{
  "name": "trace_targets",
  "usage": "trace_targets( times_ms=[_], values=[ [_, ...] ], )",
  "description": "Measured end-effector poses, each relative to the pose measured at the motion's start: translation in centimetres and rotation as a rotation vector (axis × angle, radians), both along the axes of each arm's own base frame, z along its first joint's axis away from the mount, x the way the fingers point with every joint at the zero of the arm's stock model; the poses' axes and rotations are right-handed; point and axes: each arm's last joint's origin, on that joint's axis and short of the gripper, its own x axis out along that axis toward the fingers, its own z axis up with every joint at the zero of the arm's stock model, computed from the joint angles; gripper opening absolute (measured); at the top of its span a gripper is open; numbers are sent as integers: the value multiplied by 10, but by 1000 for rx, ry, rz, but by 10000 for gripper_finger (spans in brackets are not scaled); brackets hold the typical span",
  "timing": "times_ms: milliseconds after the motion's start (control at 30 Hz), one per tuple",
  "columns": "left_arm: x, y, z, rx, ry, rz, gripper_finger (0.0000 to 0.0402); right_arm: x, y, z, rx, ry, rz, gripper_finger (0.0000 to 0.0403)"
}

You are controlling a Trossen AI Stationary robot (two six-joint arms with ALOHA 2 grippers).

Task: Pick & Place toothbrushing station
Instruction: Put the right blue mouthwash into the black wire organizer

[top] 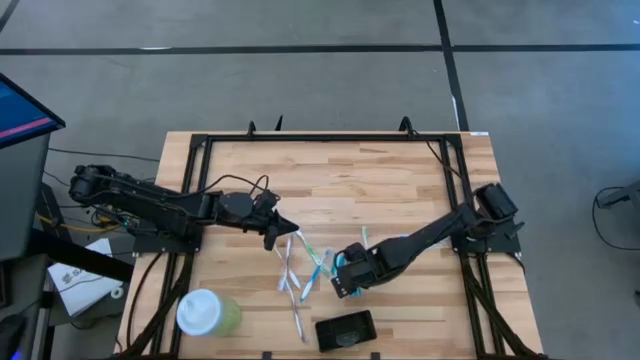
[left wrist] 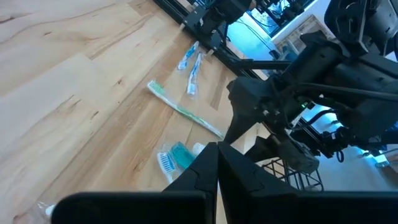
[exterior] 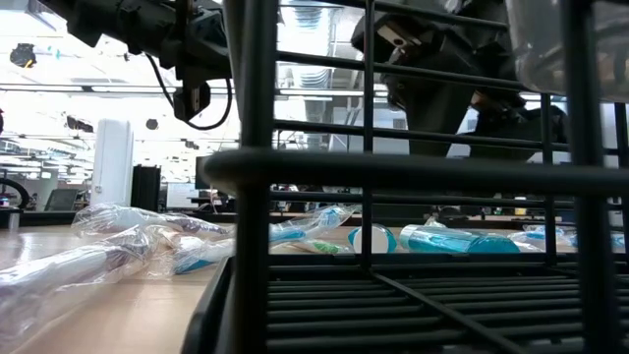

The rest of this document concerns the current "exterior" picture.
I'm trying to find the black wire rack organizer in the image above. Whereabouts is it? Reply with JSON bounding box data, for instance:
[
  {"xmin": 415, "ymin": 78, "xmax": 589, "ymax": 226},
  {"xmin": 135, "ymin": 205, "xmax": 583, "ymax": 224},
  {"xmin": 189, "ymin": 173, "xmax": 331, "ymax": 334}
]
[{"xmin": 181, "ymin": 0, "xmax": 629, "ymax": 354}]

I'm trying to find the orange toothbrush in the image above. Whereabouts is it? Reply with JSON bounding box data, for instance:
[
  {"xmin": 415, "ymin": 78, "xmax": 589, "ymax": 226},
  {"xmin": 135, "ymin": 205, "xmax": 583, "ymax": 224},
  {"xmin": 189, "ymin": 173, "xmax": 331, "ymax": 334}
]
[{"xmin": 146, "ymin": 226, "xmax": 236, "ymax": 257}]

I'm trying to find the white pillar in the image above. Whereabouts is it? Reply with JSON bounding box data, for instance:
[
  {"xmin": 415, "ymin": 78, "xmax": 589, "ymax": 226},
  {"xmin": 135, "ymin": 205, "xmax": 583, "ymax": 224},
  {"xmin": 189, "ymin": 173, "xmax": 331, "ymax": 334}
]
[{"xmin": 90, "ymin": 118, "xmax": 135, "ymax": 207}]

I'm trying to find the black cabinet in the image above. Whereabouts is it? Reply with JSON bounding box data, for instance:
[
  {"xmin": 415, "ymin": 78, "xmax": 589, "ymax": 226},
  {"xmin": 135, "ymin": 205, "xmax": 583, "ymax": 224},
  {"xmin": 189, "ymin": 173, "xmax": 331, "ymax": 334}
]
[{"xmin": 131, "ymin": 164, "xmax": 162, "ymax": 212}]

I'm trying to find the black ceiling spot lamp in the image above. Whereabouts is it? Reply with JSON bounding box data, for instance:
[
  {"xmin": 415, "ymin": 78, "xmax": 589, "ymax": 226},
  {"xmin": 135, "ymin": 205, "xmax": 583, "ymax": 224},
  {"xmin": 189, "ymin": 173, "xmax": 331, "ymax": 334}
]
[{"xmin": 9, "ymin": 42, "xmax": 38, "ymax": 69}]

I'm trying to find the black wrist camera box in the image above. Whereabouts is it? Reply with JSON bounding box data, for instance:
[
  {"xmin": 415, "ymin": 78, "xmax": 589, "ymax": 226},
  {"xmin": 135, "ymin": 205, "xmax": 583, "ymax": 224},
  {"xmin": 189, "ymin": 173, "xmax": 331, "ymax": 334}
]
[{"xmin": 172, "ymin": 82, "xmax": 212, "ymax": 123}]

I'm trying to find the thin black camera cable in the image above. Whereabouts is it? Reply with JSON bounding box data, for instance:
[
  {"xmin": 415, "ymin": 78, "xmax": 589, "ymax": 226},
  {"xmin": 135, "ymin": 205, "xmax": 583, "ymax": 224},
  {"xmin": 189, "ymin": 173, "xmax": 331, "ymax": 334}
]
[{"xmin": 144, "ymin": 51, "xmax": 234, "ymax": 132}]

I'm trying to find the silver ventilation duct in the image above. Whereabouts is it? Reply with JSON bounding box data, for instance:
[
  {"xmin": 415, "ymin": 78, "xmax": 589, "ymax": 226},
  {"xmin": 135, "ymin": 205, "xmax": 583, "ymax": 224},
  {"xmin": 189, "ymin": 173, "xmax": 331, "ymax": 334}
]
[{"xmin": 282, "ymin": 0, "xmax": 340, "ymax": 89}]

